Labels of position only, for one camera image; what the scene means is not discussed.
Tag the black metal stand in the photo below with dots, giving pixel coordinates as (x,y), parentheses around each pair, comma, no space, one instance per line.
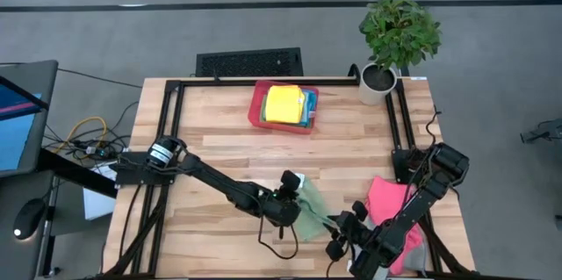
(549,133)

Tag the black computer mouse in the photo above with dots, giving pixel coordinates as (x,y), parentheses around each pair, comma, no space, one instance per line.
(28,218)

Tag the white plant pot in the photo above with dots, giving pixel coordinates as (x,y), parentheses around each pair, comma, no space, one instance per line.
(369,95)

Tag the yellow microfiber towel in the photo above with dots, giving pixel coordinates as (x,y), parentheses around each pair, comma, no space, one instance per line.
(284,104)

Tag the green leafy plant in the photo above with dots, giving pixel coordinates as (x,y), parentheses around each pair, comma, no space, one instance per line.
(399,30)

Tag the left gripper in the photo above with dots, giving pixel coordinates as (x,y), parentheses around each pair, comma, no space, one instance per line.
(281,207)

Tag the pink microfiber towel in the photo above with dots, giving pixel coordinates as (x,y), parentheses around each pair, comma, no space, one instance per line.
(386,196)

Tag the dark grey side desk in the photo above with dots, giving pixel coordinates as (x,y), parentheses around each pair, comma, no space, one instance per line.
(13,192)

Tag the sage green microfiber towel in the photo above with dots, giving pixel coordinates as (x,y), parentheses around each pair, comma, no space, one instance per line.
(314,214)

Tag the translucent pink plastic bin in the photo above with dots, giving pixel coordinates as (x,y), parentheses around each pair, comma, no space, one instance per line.
(254,109)

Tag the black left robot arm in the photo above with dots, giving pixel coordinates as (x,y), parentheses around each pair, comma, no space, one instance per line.
(219,183)

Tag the laptop screen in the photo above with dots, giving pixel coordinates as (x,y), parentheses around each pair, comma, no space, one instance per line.
(17,139)

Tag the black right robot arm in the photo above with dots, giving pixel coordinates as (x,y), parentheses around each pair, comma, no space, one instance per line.
(417,210)

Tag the white paper sheet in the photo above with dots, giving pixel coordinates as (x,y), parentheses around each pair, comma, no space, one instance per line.
(96,205)

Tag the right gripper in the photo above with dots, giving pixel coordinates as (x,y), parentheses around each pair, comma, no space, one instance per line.
(351,231)

